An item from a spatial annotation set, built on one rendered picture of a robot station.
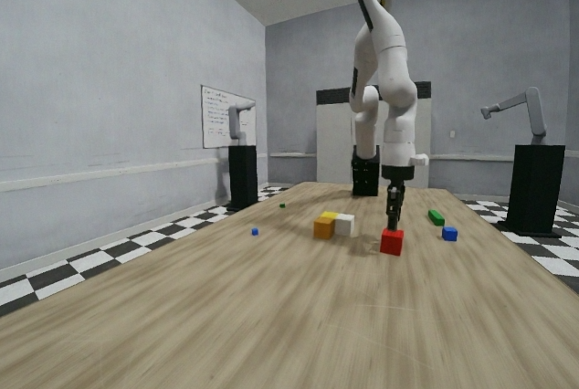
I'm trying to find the blue cube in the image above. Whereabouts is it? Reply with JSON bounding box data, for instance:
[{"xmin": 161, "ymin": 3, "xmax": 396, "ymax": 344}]
[{"xmin": 442, "ymin": 227, "xmax": 458, "ymax": 241}]

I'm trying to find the green rectangular block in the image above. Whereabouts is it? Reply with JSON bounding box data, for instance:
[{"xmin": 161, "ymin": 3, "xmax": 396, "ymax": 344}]
[{"xmin": 428, "ymin": 210, "xmax": 445, "ymax": 226}]

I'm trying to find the red square block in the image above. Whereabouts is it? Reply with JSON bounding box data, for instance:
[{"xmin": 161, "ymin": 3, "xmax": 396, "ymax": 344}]
[{"xmin": 380, "ymin": 227, "xmax": 404, "ymax": 257}]

